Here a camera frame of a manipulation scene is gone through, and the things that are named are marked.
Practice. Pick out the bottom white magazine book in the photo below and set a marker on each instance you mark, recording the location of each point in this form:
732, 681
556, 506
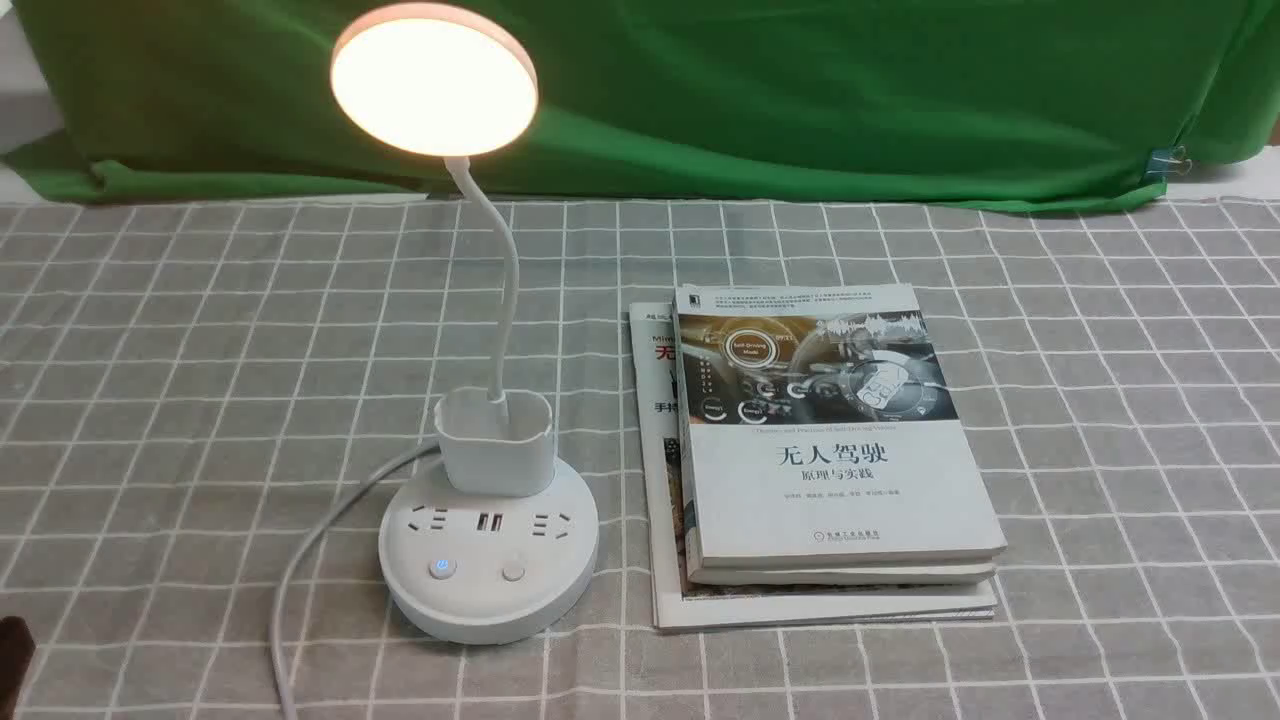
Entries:
680, 606

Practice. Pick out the middle white book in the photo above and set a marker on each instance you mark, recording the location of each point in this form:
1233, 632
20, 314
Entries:
850, 574

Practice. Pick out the blue binder clip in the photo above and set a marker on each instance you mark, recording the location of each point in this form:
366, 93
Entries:
1164, 164

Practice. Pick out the white self-driving textbook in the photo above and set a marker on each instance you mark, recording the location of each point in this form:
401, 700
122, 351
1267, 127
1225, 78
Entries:
787, 355

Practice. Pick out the green backdrop cloth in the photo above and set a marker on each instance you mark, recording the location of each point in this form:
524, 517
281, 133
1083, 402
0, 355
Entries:
1023, 106

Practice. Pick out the dark brown object at edge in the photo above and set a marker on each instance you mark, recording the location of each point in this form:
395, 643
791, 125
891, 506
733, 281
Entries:
17, 651

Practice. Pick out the grey checked tablecloth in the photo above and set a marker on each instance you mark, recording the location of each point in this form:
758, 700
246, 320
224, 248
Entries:
186, 389

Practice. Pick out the white desk lamp with sockets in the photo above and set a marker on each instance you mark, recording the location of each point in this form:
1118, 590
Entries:
497, 540

